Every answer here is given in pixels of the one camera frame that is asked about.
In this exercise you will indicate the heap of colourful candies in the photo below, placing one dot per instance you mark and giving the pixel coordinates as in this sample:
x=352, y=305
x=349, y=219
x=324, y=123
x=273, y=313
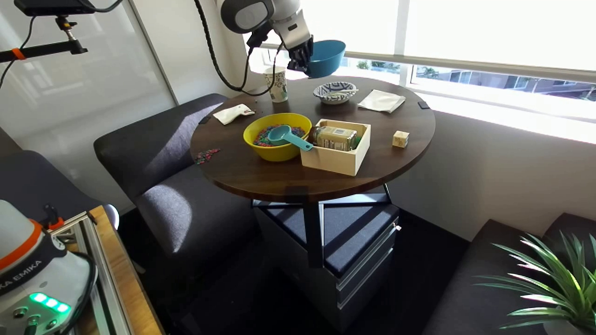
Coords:
x=261, y=137

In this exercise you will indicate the yellow bowl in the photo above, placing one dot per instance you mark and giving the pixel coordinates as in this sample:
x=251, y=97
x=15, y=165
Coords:
x=274, y=153

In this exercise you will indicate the scattered colourful candies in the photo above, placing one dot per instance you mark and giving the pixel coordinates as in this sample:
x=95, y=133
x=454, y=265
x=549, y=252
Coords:
x=206, y=156

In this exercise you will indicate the green potted plant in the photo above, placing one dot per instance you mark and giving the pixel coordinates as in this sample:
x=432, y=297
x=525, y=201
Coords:
x=565, y=284

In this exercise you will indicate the white patterned bowl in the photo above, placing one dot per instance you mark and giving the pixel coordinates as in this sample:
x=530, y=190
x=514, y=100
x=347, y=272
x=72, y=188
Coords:
x=334, y=97

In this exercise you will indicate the grey upholstered bench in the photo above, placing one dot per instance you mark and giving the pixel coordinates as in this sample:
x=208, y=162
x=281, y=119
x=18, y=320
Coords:
x=186, y=214

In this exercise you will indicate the teal measuring scoop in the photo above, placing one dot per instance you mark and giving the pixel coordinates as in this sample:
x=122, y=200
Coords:
x=279, y=134

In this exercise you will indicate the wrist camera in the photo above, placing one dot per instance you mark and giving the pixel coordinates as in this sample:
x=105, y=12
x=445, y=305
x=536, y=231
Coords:
x=257, y=36

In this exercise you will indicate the flat white napkin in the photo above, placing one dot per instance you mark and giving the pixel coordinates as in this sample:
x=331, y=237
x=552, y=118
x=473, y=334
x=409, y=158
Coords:
x=381, y=101

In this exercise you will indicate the dark upholstered seat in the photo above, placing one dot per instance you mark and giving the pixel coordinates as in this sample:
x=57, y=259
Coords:
x=470, y=288

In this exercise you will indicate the light wooden box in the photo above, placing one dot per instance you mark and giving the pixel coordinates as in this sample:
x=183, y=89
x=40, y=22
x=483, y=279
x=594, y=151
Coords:
x=333, y=160

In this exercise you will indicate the window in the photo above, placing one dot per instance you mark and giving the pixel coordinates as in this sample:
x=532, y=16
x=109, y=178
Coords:
x=489, y=32

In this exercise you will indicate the crumpled white napkin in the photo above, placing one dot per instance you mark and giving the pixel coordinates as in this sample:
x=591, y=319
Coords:
x=232, y=114

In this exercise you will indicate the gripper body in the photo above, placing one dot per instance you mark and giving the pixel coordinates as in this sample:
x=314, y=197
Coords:
x=300, y=53

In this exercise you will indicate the blue bowl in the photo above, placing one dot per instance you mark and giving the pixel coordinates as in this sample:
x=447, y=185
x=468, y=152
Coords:
x=326, y=58

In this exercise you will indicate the camera on mount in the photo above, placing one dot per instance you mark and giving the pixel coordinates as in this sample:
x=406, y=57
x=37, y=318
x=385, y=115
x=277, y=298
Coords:
x=51, y=5

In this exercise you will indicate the printed paper cup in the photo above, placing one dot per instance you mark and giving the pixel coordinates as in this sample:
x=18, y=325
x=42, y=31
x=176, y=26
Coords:
x=278, y=86

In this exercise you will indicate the small wooden block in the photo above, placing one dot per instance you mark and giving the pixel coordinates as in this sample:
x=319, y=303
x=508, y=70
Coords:
x=400, y=139

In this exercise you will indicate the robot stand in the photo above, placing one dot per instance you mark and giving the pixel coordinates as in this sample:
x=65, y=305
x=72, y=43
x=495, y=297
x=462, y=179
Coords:
x=125, y=288

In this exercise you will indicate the grey cushioned filing cabinet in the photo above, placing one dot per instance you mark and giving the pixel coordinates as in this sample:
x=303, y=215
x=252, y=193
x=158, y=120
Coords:
x=354, y=242

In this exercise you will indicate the dark grey armchair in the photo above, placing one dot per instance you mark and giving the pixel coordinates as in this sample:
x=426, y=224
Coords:
x=32, y=181

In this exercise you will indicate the glass jar with label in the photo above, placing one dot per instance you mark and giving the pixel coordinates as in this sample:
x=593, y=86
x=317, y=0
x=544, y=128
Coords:
x=334, y=138

